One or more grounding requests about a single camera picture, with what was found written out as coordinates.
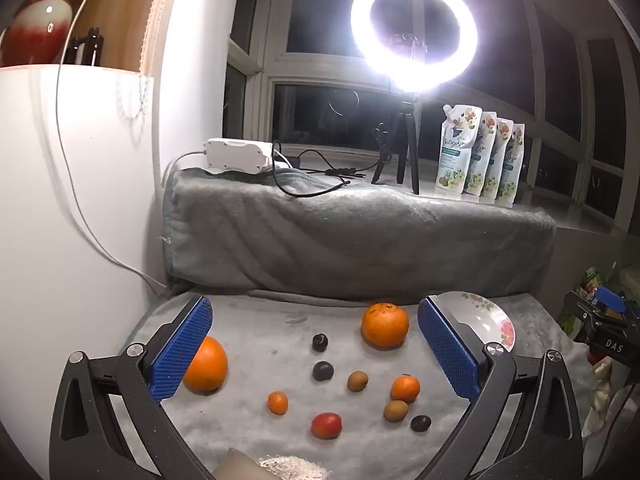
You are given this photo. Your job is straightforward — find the white cabinet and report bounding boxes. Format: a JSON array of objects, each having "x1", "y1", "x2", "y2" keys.
[{"x1": 0, "y1": 65, "x2": 168, "y2": 461}]

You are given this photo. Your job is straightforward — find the black cable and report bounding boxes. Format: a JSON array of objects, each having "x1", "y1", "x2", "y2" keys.
[{"x1": 272, "y1": 142, "x2": 371, "y2": 197}]

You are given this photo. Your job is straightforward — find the person's right hand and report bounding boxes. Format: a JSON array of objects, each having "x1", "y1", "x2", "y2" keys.
[{"x1": 582, "y1": 359, "x2": 621, "y2": 436}]

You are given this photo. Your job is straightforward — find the black bottle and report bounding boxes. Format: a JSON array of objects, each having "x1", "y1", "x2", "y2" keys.
[{"x1": 65, "y1": 26, "x2": 106, "y2": 67}]

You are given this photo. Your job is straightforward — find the green printed carton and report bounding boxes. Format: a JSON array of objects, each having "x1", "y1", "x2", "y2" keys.
[{"x1": 557, "y1": 266, "x2": 608, "y2": 331}]

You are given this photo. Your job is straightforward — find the rolled grey plush blanket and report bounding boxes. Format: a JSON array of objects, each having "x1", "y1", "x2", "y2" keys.
[{"x1": 160, "y1": 166, "x2": 557, "y2": 303}]

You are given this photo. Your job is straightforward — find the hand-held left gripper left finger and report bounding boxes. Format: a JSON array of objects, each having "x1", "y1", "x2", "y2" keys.
[{"x1": 50, "y1": 296, "x2": 236, "y2": 480}]

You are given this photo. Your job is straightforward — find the white fuzzy cloth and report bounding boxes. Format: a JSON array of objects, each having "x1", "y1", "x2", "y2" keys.
[{"x1": 255, "y1": 456, "x2": 333, "y2": 480}]

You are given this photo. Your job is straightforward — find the large bumpy orange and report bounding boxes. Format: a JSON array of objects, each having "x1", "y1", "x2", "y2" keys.
[{"x1": 361, "y1": 302, "x2": 410, "y2": 350}]

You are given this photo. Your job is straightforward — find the white plastic device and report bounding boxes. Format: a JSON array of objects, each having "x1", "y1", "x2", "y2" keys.
[{"x1": 201, "y1": 137, "x2": 273, "y2": 173}]

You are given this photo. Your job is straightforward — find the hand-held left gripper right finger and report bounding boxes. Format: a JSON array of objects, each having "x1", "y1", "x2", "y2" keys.
[{"x1": 417, "y1": 295, "x2": 586, "y2": 480}]

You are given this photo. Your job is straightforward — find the large smooth orange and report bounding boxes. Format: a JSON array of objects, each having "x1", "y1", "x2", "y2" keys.
[{"x1": 182, "y1": 336, "x2": 229, "y2": 393}]

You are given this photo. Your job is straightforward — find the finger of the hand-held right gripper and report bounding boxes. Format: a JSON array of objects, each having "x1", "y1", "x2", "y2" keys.
[{"x1": 564, "y1": 287, "x2": 630, "y2": 345}]

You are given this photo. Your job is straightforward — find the short white device cable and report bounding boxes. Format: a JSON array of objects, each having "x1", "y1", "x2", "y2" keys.
[{"x1": 162, "y1": 149, "x2": 203, "y2": 201}]

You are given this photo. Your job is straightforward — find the long white cable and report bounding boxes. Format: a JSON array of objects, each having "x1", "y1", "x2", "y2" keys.
[{"x1": 54, "y1": 0, "x2": 173, "y2": 296}]

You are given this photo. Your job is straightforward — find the white window frame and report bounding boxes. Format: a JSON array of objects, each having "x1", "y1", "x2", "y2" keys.
[{"x1": 225, "y1": 0, "x2": 640, "y2": 233}]

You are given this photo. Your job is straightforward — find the white floral plate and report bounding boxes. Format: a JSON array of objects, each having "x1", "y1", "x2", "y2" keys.
[{"x1": 434, "y1": 291, "x2": 516, "y2": 353}]

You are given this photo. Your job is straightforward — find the red white ceramic vase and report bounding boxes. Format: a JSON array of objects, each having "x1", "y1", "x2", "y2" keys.
[{"x1": 0, "y1": 0, "x2": 106, "y2": 68}]

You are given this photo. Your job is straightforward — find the beige object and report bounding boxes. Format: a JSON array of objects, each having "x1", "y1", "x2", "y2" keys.
[{"x1": 212, "y1": 449, "x2": 266, "y2": 480}]

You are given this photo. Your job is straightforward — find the spread grey plush blanket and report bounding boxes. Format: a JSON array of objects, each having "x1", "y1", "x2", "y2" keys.
[{"x1": 117, "y1": 287, "x2": 601, "y2": 480}]

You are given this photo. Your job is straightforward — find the white ring light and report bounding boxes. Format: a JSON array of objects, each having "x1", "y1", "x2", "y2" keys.
[{"x1": 350, "y1": 0, "x2": 479, "y2": 93}]

